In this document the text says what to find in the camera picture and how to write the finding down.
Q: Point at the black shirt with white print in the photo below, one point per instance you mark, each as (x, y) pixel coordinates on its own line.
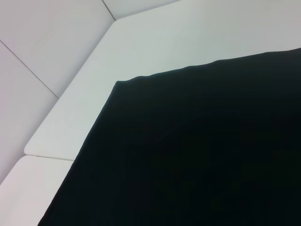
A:
(188, 153)

